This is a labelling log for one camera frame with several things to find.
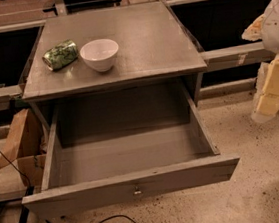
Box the white ceramic bowl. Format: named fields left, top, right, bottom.
left=79, top=39, right=119, bottom=72

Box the brown cardboard box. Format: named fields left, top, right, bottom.
left=0, top=108, right=46, bottom=187

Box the grey wooden cabinet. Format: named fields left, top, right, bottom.
left=12, top=0, right=214, bottom=137

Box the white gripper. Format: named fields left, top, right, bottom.
left=242, top=0, right=279, bottom=123

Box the grey right side rail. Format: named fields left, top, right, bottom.
left=200, top=41, right=275, bottom=72

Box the black stand leg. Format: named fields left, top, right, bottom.
left=8, top=185, right=39, bottom=223

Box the grey top drawer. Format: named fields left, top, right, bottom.
left=23, top=81, right=239, bottom=219

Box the green crushed soda can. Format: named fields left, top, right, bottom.
left=42, top=40, right=79, bottom=71

